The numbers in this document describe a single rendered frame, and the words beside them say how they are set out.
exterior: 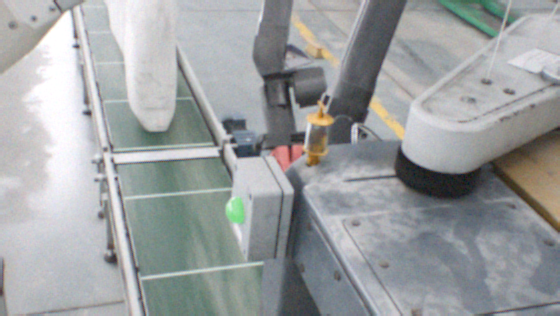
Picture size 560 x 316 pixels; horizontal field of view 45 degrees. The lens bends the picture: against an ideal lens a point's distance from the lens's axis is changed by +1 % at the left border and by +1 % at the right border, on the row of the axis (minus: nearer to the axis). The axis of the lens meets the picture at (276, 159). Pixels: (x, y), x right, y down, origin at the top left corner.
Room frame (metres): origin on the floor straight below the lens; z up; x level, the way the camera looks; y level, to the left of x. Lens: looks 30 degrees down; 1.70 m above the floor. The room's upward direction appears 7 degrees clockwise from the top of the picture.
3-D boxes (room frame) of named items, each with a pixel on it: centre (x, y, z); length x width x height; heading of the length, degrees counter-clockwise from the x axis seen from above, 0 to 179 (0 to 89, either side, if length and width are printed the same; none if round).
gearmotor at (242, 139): (2.45, 0.18, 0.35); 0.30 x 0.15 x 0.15; 21
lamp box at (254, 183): (0.60, 0.01, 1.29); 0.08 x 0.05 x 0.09; 21
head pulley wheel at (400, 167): (0.63, -0.17, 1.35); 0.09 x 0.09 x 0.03
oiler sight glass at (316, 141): (0.64, -0.04, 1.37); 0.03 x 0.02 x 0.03; 21
